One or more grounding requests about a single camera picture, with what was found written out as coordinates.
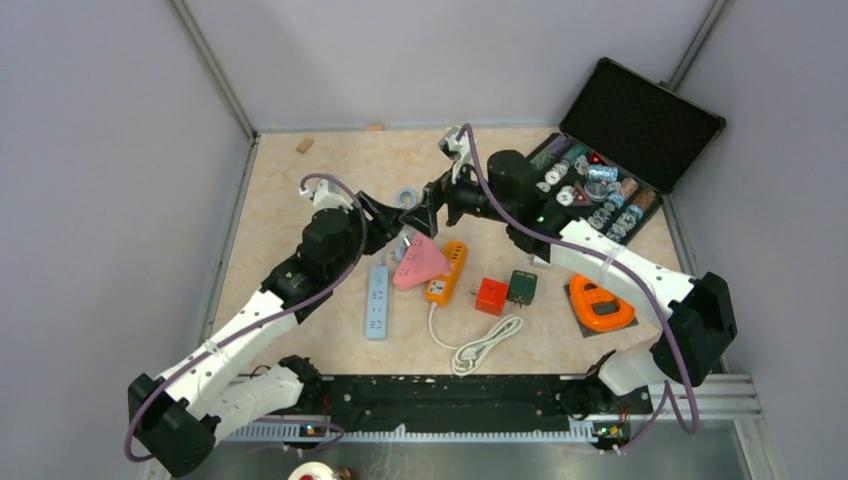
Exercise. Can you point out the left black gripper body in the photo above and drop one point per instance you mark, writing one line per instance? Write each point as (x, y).
(355, 239)

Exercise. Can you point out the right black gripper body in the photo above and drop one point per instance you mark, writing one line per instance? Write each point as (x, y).
(471, 199)

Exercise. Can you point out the pink triangular power strip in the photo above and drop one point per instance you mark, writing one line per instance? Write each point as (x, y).
(421, 262)

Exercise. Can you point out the orange power strip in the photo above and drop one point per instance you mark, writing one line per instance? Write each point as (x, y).
(440, 290)

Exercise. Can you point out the green cube socket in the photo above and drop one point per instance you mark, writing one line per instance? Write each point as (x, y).
(522, 287)

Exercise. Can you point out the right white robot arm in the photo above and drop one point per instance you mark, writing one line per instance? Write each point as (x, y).
(694, 316)

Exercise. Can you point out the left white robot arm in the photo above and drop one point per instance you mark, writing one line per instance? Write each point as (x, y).
(177, 416)

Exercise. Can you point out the small wooden block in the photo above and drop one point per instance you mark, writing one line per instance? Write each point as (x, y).
(305, 145)

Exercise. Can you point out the red cube socket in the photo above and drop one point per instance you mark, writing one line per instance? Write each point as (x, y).
(491, 296)

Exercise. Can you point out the black open case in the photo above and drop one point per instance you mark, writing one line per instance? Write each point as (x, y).
(623, 145)

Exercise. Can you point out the grey mat under toy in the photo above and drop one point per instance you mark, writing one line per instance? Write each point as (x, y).
(599, 324)

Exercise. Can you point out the red white emergency button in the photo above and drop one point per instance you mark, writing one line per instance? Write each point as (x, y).
(315, 471)

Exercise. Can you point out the blue power strip with cable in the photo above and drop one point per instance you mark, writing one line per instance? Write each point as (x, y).
(377, 305)

